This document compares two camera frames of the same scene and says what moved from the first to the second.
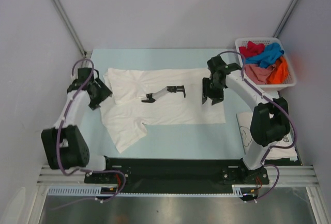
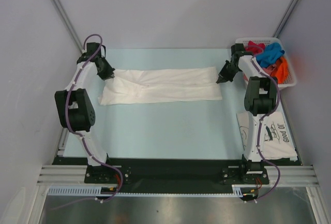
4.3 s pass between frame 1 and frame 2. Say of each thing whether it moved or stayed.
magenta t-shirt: stayed
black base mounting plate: stayed
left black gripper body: moved
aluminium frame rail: stayed
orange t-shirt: stayed
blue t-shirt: stayed
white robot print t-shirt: moved
